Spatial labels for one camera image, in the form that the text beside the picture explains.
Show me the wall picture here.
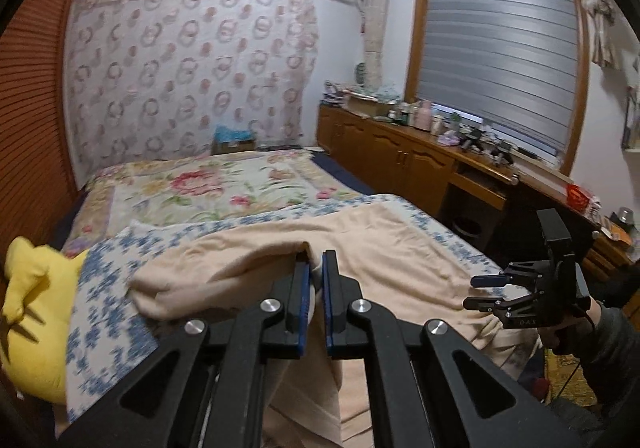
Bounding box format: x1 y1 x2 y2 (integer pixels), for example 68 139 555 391
621 84 640 151

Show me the blue floral blanket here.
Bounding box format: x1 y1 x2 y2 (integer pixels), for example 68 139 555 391
65 193 507 425

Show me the person's right hand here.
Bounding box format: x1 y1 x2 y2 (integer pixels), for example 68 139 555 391
538 297 602 356

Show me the beige lace curtain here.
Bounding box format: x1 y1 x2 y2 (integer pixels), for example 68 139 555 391
362 0 389 91

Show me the red packet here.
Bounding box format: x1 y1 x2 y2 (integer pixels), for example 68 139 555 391
566 184 591 211

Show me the row of bottles and jars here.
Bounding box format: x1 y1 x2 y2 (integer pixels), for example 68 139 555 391
322 76 517 169

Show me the patterned floor rug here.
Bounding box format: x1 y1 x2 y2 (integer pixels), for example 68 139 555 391
541 348 602 405

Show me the ring-patterned wall curtain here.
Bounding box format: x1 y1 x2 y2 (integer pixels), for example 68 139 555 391
67 0 322 181

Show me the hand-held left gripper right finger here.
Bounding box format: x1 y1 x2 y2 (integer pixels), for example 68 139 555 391
322 250 584 448

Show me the cardboard box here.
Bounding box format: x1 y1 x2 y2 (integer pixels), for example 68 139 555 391
212 138 256 157

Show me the pink jar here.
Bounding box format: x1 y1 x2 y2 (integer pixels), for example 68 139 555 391
414 100 434 131

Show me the hanging cream garment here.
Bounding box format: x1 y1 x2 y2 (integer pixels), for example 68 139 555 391
582 0 619 70

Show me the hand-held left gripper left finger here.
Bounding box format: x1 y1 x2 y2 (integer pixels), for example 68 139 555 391
57 250 314 448

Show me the wooden window frame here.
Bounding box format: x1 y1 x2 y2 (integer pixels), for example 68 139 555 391
404 0 592 179

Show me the person's right forearm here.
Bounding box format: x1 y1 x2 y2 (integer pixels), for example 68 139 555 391
567 278 640 431

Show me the peach T-shirt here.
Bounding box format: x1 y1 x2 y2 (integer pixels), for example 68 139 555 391
127 208 544 448

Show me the grey window blind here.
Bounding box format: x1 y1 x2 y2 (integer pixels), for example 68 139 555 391
412 0 577 159

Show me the dark waste bin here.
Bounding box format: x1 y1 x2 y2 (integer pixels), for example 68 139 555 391
450 216 484 249

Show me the wooden louvred wardrobe door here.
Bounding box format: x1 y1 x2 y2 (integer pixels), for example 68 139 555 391
0 0 99 249

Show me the pink floral bedspread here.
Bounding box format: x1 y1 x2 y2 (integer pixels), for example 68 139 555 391
62 150 372 259

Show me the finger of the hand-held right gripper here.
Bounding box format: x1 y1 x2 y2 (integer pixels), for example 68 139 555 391
463 291 540 323
471 263 545 289

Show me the yellow plush toy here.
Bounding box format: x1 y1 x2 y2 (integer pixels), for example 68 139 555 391
0 235 92 405

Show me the long wooden cabinet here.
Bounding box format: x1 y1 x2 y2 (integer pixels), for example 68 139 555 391
317 105 640 275

